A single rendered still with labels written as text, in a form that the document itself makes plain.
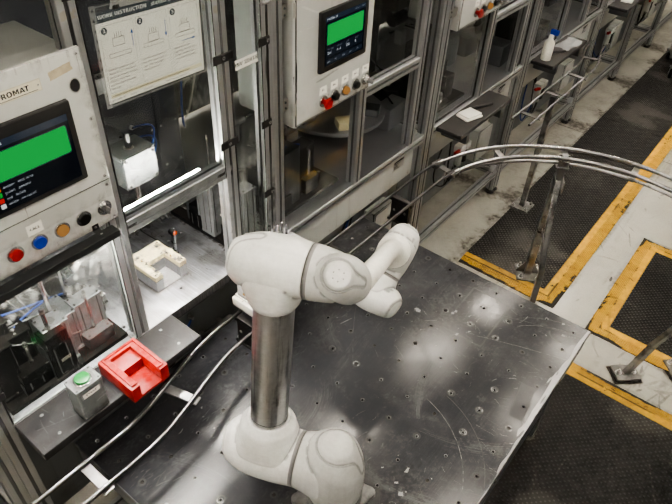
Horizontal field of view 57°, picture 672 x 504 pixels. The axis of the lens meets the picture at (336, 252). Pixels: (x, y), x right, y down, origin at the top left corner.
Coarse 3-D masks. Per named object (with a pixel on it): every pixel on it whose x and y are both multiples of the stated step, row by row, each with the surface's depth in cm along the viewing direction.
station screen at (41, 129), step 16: (32, 128) 130; (48, 128) 133; (0, 144) 126; (16, 144) 128; (64, 160) 139; (16, 176) 132; (32, 176) 135; (48, 176) 138; (64, 176) 141; (0, 192) 130; (16, 192) 133; (32, 192) 136; (0, 208) 132
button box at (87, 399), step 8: (88, 368) 167; (96, 376) 165; (64, 384) 163; (72, 384) 163; (88, 384) 163; (96, 384) 165; (72, 392) 162; (80, 392) 162; (88, 392) 164; (96, 392) 167; (104, 392) 169; (72, 400) 167; (80, 400) 163; (88, 400) 166; (96, 400) 168; (104, 400) 171; (80, 408) 165; (88, 408) 167; (96, 408) 170; (88, 416) 168
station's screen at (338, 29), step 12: (348, 12) 198; (360, 12) 204; (336, 24) 196; (348, 24) 201; (360, 24) 207; (336, 36) 199; (348, 36) 204; (360, 36) 210; (336, 48) 202; (348, 48) 207; (360, 48) 213; (336, 60) 205
